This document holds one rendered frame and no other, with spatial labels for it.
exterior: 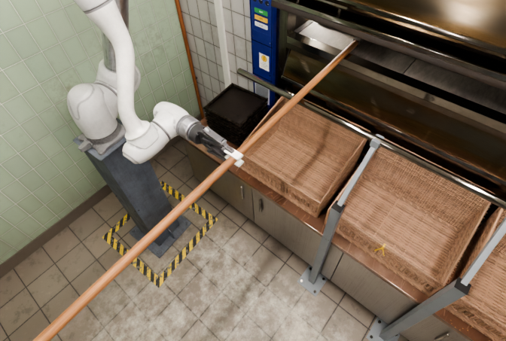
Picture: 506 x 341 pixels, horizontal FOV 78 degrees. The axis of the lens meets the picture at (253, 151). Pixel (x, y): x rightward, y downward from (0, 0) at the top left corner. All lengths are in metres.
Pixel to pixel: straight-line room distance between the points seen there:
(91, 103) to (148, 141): 0.35
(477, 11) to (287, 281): 1.70
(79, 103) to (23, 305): 1.54
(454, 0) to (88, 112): 1.43
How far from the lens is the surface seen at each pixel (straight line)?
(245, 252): 2.25
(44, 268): 2.66
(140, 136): 1.21
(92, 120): 1.49
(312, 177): 1.84
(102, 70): 1.55
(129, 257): 1.02
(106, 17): 1.13
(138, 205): 1.92
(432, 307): 1.55
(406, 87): 1.58
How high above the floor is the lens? 2.09
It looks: 51 degrees down
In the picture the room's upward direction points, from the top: 3 degrees counter-clockwise
